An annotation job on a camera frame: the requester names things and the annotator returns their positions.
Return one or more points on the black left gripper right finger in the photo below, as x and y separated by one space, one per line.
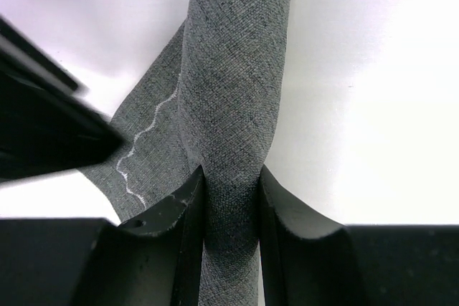
310 259

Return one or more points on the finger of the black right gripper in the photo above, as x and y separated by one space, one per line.
44 128

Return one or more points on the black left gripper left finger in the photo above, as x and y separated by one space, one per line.
152 259

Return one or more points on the grey cloth napkin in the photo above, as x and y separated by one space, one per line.
210 100

